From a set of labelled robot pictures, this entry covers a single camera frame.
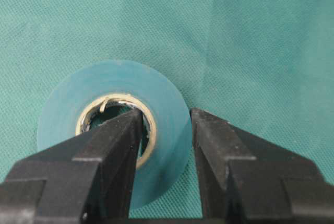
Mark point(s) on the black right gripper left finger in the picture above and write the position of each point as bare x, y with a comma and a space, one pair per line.
86, 179

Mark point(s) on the teal tape roll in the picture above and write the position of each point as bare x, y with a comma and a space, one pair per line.
120, 82

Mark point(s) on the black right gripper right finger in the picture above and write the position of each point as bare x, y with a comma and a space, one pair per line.
246, 179

